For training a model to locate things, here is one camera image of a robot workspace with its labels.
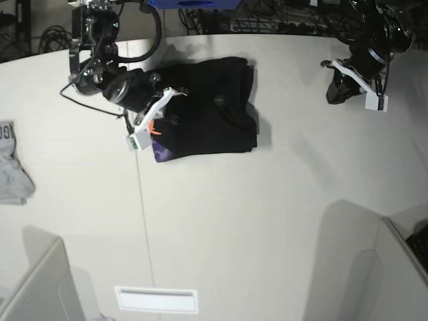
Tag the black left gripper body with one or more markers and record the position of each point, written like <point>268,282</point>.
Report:
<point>368,61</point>

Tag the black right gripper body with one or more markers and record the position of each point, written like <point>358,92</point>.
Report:
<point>132,89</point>

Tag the black T-shirt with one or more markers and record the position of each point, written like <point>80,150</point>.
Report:
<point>213,117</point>

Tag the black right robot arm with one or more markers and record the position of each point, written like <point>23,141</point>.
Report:
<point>95,64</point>

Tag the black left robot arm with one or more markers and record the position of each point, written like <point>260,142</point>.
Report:
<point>382,27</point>

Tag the black power strip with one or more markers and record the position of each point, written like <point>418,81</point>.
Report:
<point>292,28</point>

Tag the blue box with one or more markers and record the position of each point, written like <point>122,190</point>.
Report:
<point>195,4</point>

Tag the grey folded garment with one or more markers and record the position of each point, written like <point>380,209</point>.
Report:
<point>16,184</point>

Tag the black keyboard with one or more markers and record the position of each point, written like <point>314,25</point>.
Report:
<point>418,242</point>

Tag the white partition panel right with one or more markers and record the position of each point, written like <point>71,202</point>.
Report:
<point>387,282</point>

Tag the white partition panel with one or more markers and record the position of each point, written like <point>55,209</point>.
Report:
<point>47,290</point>
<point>387,282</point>

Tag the white label plate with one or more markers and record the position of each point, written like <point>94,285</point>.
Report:
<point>157,300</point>

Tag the white partition panel left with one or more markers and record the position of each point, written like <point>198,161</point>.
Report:
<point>47,290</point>

